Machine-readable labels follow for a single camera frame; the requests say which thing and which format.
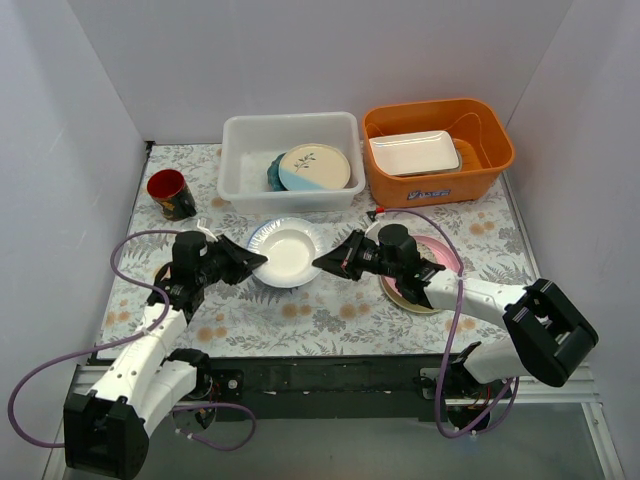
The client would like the white deep plate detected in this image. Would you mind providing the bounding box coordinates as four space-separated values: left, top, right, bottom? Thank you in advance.
247 217 327 289

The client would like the teal scalloped plate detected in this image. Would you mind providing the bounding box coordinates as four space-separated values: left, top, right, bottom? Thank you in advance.
266 153 287 192

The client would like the pale peach bottom plate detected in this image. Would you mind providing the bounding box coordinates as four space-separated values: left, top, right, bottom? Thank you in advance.
278 143 351 191

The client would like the blue round plate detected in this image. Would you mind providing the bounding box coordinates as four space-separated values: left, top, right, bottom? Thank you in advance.
247 217 328 268

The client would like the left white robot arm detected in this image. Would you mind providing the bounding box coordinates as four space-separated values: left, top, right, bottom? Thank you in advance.
63 231 268 479

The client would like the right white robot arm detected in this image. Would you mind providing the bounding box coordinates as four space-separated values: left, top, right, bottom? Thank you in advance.
313 224 599 398

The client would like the white plastic bin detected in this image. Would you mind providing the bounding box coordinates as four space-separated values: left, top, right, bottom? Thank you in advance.
217 112 366 214

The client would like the cream round plate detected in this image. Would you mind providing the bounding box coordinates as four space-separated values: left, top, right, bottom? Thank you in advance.
379 276 439 315

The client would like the pink round plate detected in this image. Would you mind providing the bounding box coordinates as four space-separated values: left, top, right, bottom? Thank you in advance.
414 235 459 273

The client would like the floral patterned table mat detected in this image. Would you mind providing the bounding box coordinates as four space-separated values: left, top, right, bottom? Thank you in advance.
96 142 556 360

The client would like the red and black mug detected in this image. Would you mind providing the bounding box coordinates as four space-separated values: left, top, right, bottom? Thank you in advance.
146 169 197 221

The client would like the white rectangular tray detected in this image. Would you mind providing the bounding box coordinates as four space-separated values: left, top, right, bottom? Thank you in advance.
369 130 462 177

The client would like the orange plastic tub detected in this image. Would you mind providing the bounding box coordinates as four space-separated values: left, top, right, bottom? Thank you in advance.
362 98 515 208

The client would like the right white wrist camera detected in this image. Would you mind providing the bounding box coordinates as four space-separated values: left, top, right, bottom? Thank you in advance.
365 207 385 242

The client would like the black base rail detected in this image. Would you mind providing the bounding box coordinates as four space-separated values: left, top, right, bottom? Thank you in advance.
69 352 506 421

